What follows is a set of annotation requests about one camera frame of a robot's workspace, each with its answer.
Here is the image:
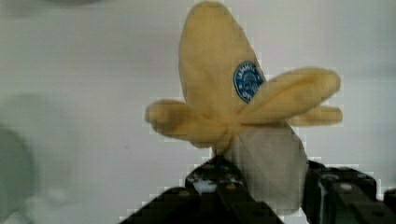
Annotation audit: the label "green perforated colander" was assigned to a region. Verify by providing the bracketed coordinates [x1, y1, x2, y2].
[0, 128, 35, 223]

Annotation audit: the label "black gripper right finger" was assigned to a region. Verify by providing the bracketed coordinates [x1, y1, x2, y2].
[303, 161, 396, 224]

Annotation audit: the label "yellow plush peeled banana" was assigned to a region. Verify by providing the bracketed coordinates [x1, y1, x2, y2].
[145, 2, 343, 215]

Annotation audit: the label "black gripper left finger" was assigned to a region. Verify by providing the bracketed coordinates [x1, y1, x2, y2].
[120, 156, 282, 224]

